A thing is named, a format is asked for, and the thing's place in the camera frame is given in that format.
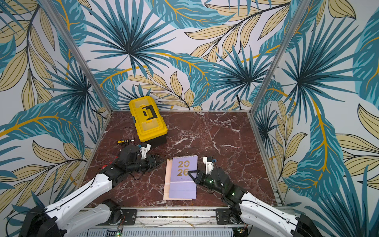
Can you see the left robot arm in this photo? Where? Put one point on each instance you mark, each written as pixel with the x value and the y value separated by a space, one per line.
pixel 64 217

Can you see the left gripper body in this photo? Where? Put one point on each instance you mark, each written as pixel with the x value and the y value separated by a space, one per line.
pixel 141 165

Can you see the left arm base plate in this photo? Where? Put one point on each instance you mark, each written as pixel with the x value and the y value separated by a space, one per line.
pixel 125 217

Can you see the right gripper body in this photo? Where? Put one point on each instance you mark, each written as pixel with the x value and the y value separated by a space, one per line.
pixel 202 178

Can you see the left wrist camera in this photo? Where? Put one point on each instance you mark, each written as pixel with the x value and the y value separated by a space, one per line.
pixel 144 148

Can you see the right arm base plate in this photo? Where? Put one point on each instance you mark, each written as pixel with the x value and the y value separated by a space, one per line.
pixel 228 216

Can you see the yellow plastic toolbox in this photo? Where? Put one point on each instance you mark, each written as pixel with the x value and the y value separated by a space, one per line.
pixel 150 125

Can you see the yellow black screwdriver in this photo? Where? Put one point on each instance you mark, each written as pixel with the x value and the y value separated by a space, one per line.
pixel 125 142

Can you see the pink calendar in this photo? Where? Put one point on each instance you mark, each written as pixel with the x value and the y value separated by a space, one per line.
pixel 168 181

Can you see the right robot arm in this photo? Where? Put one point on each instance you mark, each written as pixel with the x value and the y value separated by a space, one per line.
pixel 245 208

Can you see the purple calendar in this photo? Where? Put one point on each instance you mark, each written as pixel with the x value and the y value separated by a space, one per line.
pixel 182 186

